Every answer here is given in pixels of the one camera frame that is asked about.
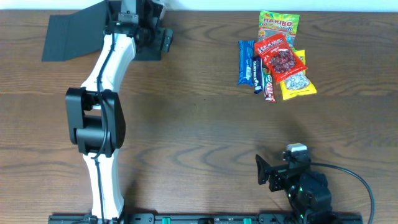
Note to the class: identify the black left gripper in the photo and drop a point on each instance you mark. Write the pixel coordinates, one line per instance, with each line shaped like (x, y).
(167, 40)

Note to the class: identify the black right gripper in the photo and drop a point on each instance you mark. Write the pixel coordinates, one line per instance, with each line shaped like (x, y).
(277, 175)

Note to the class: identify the dark green gift box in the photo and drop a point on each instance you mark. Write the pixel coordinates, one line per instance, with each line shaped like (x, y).
(81, 33)

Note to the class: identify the blue cookie packet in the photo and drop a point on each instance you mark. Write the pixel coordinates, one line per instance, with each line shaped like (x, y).
(246, 50)

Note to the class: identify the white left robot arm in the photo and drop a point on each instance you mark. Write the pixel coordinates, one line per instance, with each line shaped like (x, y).
(95, 116)

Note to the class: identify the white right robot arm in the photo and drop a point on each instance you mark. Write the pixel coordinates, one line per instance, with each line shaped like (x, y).
(307, 191)

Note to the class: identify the red KitKat bar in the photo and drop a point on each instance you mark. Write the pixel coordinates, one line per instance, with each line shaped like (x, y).
(268, 86)

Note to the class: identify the yellow sunflower seed bag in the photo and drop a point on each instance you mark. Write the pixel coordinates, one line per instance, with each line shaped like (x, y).
(297, 85)

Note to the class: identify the purple Dairy Milk bar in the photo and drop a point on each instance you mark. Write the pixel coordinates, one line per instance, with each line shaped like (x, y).
(258, 79)

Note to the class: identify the red dried fruit bag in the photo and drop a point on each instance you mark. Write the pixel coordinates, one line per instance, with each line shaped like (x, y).
(278, 57)

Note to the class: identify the Haribo gummy bag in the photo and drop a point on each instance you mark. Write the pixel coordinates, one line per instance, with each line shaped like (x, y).
(271, 23)

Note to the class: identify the black mounting rail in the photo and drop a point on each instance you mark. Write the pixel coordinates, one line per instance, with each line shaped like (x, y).
(149, 218)

